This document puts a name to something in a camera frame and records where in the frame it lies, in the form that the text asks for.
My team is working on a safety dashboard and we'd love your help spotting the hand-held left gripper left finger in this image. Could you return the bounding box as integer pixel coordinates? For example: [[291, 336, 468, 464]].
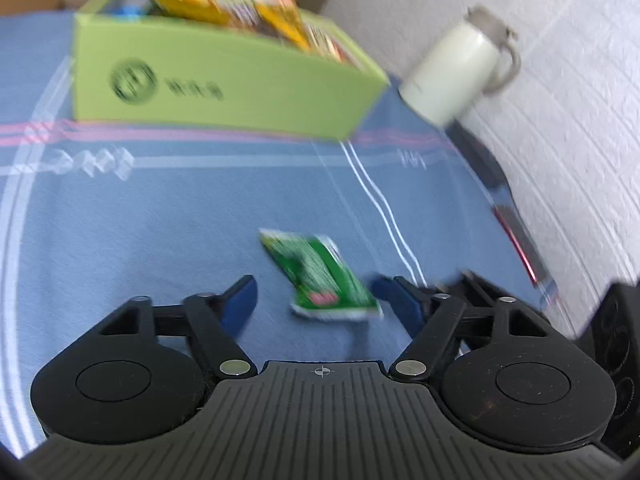
[[97, 275, 258, 380]]

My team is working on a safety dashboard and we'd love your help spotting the blue striped tablecloth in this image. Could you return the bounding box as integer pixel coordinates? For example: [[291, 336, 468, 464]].
[[0, 10, 601, 461]]

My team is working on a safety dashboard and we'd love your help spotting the green cardboard box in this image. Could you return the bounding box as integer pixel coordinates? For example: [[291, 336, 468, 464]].
[[70, 0, 391, 142]]

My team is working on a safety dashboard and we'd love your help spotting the green snack packet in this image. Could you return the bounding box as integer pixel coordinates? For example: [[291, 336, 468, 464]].
[[259, 228, 385, 322]]

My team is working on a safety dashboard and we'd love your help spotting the blue black snack packet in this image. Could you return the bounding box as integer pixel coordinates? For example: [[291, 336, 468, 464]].
[[107, 0, 151, 18]]

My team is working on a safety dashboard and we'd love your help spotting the white thermos jug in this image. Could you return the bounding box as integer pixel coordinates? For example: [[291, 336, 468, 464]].
[[397, 5, 522, 128]]

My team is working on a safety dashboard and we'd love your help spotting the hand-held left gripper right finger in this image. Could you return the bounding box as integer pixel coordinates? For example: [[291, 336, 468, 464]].
[[371, 271, 556, 381]]

